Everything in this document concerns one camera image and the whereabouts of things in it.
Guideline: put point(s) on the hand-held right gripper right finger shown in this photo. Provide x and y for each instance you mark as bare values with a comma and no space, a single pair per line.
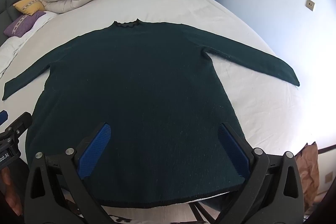
233,153

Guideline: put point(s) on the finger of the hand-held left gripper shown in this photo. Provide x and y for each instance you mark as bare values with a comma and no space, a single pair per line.
21,121
2,117

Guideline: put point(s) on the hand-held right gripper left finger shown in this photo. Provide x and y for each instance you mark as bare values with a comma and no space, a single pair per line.
95,150

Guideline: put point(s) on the dark green sweater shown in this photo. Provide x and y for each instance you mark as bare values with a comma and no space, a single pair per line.
136,82

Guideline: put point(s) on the person's left hand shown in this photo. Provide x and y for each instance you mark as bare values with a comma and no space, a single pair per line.
9,195

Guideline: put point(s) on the white pillow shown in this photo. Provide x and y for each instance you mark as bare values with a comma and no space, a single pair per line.
10,50

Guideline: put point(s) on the brown paper bag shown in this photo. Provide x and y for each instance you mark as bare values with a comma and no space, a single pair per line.
309,169

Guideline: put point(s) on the purple patterned pillow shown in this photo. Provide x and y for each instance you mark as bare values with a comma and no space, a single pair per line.
22,24

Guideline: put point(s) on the yellow patterned pillow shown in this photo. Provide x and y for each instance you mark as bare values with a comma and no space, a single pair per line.
29,5

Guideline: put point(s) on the white bed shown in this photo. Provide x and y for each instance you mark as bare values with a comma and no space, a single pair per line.
170,3

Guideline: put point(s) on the beige wall socket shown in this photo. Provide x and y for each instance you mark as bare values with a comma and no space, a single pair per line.
329,176
310,4

